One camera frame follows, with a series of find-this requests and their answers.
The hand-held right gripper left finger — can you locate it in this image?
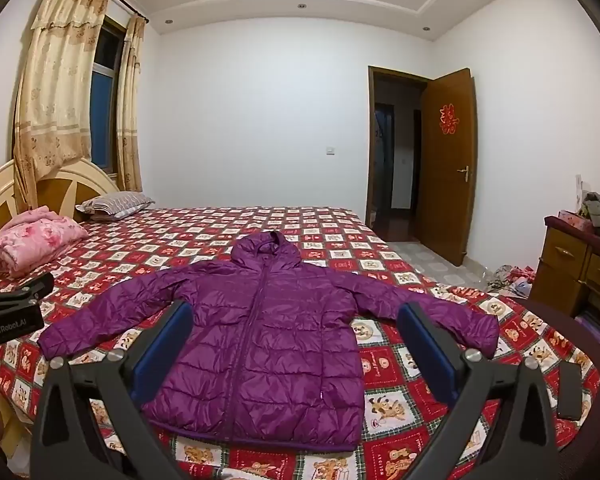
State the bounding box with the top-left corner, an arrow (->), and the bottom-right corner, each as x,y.
29,300 -> 195,480

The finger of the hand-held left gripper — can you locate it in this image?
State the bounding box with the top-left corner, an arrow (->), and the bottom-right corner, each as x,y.
0,272 -> 56,307

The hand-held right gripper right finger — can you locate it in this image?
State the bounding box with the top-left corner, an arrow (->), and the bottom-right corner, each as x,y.
396,301 -> 561,480

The purple hooded puffer jacket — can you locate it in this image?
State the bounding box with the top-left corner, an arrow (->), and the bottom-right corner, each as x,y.
37,231 -> 499,453

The pink floral folded quilt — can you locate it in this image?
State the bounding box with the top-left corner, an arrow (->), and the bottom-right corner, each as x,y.
0,205 -> 90,278

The cream wooden bed headboard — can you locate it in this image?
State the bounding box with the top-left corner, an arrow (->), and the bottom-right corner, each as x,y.
0,157 -> 122,253

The clutter of cloths on floor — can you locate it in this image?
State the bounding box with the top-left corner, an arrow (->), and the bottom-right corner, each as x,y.
484,261 -> 537,302

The striped pillow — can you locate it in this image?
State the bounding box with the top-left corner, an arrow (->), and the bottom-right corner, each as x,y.
75,191 -> 156,221

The black phone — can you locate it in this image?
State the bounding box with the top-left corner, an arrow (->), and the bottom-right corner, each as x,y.
556,361 -> 584,421

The brown wooden door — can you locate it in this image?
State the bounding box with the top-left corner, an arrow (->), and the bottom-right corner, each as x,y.
412,67 -> 479,268

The red checkered cartoon blanket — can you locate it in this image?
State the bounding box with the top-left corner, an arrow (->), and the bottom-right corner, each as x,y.
0,204 -> 600,480

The wooden dresser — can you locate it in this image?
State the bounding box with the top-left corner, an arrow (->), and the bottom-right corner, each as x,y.
536,215 -> 600,322

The wide beige floral curtain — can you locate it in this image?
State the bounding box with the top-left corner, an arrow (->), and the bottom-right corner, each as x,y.
11,0 -> 112,211

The window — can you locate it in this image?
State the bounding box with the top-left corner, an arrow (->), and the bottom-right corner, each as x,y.
86,14 -> 129,177

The pink box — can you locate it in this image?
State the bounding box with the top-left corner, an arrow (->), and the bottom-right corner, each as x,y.
557,210 -> 594,232

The narrow beige floral curtain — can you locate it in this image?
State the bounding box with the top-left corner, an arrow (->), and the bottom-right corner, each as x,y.
115,14 -> 147,194

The red paper door decoration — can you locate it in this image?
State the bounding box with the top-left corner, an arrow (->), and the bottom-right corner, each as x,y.
437,103 -> 459,135

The brown door frame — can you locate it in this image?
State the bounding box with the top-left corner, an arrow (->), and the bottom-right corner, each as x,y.
367,65 -> 433,244

